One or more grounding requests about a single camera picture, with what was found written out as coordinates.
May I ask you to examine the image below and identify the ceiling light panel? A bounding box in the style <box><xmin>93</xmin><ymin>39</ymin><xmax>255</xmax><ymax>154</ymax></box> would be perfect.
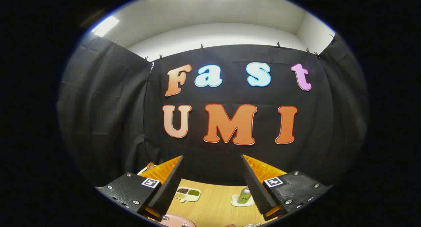
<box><xmin>91</xmin><ymin>16</ymin><xmax>120</xmax><ymax>37</ymax></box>

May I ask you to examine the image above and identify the white square coaster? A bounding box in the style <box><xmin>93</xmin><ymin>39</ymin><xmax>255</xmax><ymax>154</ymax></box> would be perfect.
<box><xmin>231</xmin><ymin>194</ymin><xmax>256</xmax><ymax>207</ymax></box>

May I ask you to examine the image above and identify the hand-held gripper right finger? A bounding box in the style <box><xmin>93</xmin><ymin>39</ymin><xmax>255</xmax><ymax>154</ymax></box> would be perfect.
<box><xmin>241</xmin><ymin>155</ymin><xmax>333</xmax><ymax>221</ymax></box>

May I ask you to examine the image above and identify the white divided dish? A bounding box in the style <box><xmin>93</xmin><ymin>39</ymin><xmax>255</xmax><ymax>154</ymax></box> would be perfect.
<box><xmin>174</xmin><ymin>187</ymin><xmax>201</xmax><ymax>203</ymax></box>

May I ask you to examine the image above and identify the pink round plate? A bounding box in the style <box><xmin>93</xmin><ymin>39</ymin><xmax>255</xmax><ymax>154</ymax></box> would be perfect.
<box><xmin>148</xmin><ymin>213</ymin><xmax>195</xmax><ymax>227</ymax></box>

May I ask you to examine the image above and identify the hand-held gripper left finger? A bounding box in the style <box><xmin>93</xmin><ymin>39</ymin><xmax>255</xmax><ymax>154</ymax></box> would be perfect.
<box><xmin>99</xmin><ymin>155</ymin><xmax>184</xmax><ymax>221</ymax></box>

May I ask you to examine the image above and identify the green soda bottle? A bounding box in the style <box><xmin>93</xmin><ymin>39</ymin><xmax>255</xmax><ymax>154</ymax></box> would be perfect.
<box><xmin>237</xmin><ymin>186</ymin><xmax>252</xmax><ymax>204</ymax></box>

